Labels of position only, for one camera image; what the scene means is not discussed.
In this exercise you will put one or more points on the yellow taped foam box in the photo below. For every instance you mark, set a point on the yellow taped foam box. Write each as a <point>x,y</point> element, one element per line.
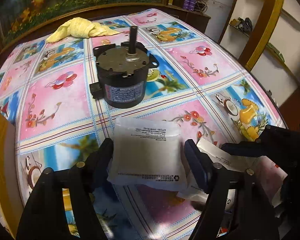
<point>11,205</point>

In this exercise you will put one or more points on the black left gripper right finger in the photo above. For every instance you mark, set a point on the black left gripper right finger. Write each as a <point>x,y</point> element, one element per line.
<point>253,215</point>

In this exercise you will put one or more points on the white paper packet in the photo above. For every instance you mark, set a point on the white paper packet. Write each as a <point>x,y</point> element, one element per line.
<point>235,163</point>

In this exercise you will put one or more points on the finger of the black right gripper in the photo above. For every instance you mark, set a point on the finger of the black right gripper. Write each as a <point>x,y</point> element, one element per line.
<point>244,149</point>

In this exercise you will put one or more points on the white plastic mailer bag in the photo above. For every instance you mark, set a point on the white plastic mailer bag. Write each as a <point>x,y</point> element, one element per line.
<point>147,152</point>

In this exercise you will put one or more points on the purple bottles on shelf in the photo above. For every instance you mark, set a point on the purple bottles on shelf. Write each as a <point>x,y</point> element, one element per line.
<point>189,5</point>

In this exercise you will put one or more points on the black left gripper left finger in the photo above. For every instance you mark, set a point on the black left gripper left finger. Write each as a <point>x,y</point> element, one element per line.
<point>56,192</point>

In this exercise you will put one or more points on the black electric motor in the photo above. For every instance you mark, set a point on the black electric motor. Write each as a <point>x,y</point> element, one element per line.
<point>122,72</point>

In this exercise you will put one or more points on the yellow towel at table back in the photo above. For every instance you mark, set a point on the yellow towel at table back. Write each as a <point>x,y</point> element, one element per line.
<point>80,28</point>

